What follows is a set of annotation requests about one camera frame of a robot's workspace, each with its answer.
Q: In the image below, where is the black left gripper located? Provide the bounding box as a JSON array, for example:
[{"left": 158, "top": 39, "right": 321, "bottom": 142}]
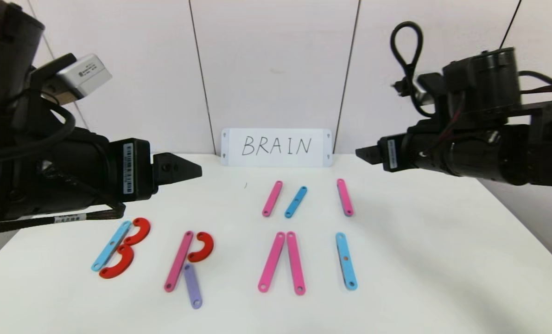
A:
[{"left": 53, "top": 127, "right": 203, "bottom": 208}]

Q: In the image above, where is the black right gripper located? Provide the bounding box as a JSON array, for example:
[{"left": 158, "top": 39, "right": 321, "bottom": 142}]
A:
[{"left": 355, "top": 133, "right": 434, "bottom": 172}]

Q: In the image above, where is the small red curved piece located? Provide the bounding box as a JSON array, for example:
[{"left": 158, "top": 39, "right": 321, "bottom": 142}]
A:
[{"left": 187, "top": 232, "right": 214, "bottom": 263}]

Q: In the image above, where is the pink plastic bar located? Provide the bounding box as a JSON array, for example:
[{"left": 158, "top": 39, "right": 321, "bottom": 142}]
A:
[
  {"left": 164, "top": 231, "right": 194, "bottom": 293},
  {"left": 262, "top": 180, "right": 283, "bottom": 218},
  {"left": 336, "top": 179, "right": 354, "bottom": 217},
  {"left": 286, "top": 231, "right": 306, "bottom": 296},
  {"left": 258, "top": 232, "right": 286, "bottom": 294}
]

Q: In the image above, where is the short purple plastic bar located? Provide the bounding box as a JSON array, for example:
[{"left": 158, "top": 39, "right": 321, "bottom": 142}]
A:
[{"left": 184, "top": 263, "right": 203, "bottom": 309}]

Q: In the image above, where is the white sign reading BRAIN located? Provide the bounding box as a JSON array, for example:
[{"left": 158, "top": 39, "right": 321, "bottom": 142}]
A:
[{"left": 221, "top": 128, "right": 333, "bottom": 167}]

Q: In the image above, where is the red curved plastic piece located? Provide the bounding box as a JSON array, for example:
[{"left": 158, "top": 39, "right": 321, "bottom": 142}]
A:
[
  {"left": 123, "top": 218, "right": 151, "bottom": 246},
  {"left": 99, "top": 244, "right": 134, "bottom": 279}
]

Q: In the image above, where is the blue plastic bar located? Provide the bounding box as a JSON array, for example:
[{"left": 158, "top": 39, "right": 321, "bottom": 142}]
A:
[
  {"left": 91, "top": 220, "right": 132, "bottom": 272},
  {"left": 285, "top": 186, "right": 308, "bottom": 218}
]

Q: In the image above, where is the blue bar with orange dot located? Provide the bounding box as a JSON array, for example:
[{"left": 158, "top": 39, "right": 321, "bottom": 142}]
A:
[{"left": 336, "top": 232, "right": 358, "bottom": 291}]

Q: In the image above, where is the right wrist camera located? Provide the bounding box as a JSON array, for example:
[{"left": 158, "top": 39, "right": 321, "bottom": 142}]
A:
[{"left": 393, "top": 73, "right": 448, "bottom": 106}]

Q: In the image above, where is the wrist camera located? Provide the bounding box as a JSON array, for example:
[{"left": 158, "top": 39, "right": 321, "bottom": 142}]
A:
[
  {"left": 53, "top": 53, "right": 113, "bottom": 103},
  {"left": 393, "top": 73, "right": 448, "bottom": 106}
]

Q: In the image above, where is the black right arm cable loop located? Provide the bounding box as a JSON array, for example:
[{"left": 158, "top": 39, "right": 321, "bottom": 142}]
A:
[{"left": 390, "top": 21, "right": 436, "bottom": 118}]

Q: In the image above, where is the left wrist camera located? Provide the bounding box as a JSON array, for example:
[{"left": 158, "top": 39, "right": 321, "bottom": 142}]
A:
[{"left": 53, "top": 53, "right": 113, "bottom": 103}]

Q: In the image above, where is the braided black labelled cable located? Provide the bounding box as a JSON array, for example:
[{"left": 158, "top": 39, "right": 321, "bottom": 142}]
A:
[{"left": 0, "top": 206, "right": 126, "bottom": 237}]

